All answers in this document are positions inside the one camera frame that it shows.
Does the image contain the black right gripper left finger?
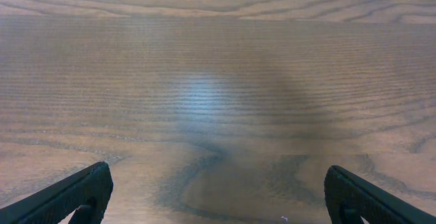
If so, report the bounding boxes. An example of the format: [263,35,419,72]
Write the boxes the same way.
[1,161,114,224]

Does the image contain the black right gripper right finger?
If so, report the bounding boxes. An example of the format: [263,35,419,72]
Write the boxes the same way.
[324,165,435,224]

